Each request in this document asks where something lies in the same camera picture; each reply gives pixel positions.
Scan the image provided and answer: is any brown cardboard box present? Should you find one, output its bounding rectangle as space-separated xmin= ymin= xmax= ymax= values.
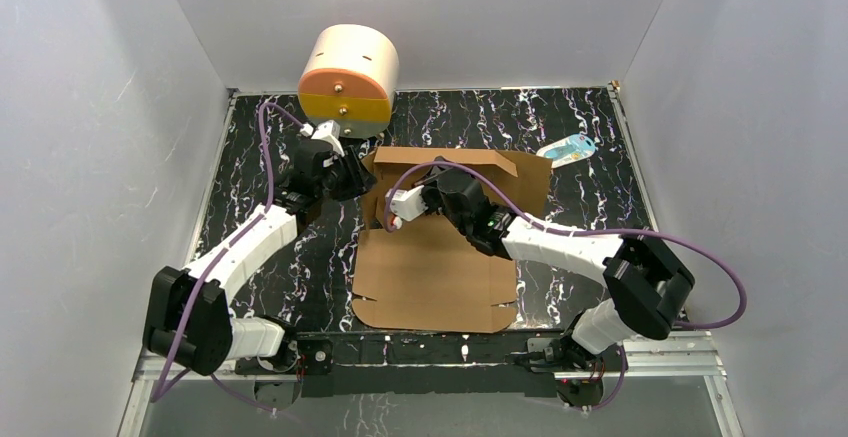
xmin=352 ymin=146 xmax=552 ymax=333

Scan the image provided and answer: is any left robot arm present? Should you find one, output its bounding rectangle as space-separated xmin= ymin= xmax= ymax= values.
xmin=142 ymin=138 xmax=376 ymax=376

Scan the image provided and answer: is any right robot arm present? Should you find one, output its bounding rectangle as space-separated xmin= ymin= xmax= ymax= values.
xmin=415 ymin=166 xmax=695 ymax=371

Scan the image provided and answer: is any round pastel drawer cabinet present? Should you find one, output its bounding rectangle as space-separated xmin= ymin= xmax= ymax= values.
xmin=297 ymin=24 xmax=399 ymax=139

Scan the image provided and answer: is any blue white packaged item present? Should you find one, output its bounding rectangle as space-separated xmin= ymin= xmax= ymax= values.
xmin=536 ymin=134 xmax=597 ymax=169

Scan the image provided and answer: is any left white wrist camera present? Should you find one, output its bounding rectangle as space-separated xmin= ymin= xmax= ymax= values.
xmin=299 ymin=120 xmax=345 ymax=156

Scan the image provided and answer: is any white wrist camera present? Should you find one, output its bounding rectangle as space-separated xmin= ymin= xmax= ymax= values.
xmin=299 ymin=120 xmax=345 ymax=156
xmin=386 ymin=186 xmax=427 ymax=232

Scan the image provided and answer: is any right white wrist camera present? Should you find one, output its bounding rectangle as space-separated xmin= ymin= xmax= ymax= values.
xmin=386 ymin=186 xmax=427 ymax=232

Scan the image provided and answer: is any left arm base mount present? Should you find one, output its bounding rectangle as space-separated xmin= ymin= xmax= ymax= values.
xmin=235 ymin=338 xmax=334 ymax=408

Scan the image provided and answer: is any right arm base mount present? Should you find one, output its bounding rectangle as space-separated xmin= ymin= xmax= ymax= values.
xmin=512 ymin=333 xmax=629 ymax=413

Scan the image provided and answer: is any aluminium front rail frame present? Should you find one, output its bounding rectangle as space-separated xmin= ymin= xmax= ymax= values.
xmin=119 ymin=331 xmax=743 ymax=436

